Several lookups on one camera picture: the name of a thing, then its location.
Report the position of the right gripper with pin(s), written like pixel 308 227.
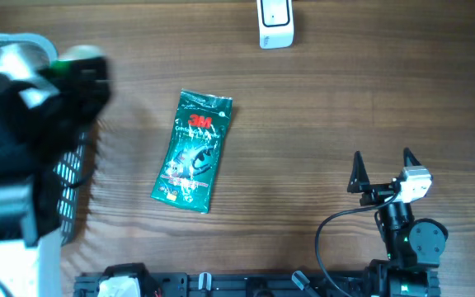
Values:
pixel 359 183

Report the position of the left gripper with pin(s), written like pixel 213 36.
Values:
pixel 87 96

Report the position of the green lid small jar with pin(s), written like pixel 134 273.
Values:
pixel 77 55

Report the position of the green 3M glove packet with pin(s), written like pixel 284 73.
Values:
pixel 189 170

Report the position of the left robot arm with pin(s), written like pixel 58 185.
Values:
pixel 30 234

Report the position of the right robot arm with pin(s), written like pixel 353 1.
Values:
pixel 414 246

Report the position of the white barcode scanner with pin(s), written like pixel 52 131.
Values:
pixel 276 23

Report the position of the grey plastic shopping basket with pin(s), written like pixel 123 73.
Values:
pixel 69 169

